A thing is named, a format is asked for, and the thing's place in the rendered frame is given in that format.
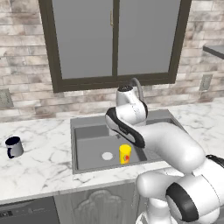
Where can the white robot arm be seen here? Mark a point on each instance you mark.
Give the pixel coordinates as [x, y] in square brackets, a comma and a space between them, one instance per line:
[169, 151]

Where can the grey double-basin sink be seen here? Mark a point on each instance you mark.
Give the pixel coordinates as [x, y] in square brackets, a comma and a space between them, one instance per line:
[96, 145]

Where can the grey curved tap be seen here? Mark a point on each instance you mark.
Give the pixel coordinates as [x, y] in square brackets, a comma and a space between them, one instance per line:
[139, 87]

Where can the yellow cup with red print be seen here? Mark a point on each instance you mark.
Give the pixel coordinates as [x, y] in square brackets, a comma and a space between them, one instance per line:
[125, 154]

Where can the dark-framed window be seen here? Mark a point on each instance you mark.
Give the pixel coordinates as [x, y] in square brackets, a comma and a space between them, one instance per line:
[115, 39]

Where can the grey carved cupboard door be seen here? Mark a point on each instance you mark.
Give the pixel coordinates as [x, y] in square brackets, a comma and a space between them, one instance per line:
[99, 204]

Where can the dark grey dishwasher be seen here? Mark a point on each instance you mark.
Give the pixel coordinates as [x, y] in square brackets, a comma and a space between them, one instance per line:
[27, 211]

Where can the grey wall socket plate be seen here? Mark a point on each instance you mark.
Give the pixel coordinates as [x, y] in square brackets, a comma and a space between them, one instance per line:
[5, 98]
[206, 82]

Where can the dark grey wall shelf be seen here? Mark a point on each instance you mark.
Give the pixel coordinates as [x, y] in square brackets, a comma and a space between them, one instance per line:
[214, 50]

